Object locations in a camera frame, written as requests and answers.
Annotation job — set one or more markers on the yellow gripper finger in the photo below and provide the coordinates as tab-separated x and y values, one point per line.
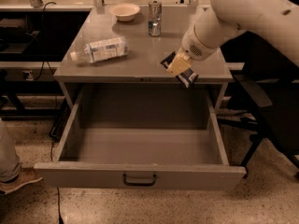
178	66

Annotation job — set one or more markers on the blue rxbar blueberry wrapper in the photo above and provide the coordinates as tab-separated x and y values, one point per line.
188	77

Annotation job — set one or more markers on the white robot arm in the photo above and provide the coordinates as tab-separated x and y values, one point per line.
276	21

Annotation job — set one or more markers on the grey metal drawer cabinet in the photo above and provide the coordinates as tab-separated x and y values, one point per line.
138	82

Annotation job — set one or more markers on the open grey top drawer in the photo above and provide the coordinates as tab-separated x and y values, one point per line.
183	149

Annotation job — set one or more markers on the silver drink can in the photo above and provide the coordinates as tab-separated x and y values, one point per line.
155	18

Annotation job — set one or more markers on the clear plastic water bottle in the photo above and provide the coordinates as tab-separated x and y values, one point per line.
101	50

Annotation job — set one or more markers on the white paper bowl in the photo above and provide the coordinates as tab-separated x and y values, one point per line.
124	12

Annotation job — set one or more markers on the black office chair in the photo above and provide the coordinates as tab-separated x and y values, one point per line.
267	88

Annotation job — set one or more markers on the tan shoe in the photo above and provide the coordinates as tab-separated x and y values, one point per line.
25	177

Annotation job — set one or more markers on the grey trouser leg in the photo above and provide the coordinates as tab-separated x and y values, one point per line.
9	160

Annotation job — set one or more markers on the black drawer handle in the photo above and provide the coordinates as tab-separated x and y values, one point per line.
139	181

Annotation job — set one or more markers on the wall power outlet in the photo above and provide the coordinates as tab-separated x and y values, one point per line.
28	75

